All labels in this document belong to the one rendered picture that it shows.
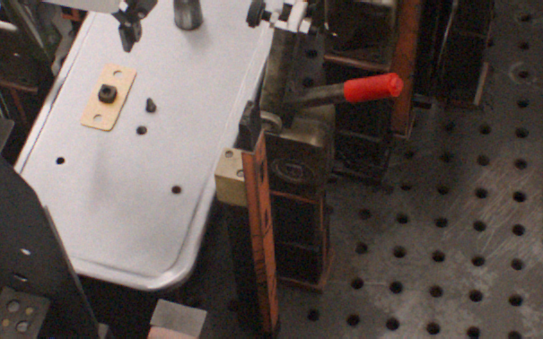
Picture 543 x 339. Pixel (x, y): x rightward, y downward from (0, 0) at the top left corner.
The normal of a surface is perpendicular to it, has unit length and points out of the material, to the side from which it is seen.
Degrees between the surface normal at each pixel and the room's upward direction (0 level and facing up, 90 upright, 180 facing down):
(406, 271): 0
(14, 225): 90
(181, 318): 0
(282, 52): 90
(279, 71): 90
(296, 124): 0
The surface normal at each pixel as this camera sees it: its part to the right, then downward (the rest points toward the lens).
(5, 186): -0.29, 0.83
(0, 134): -0.04, -0.51
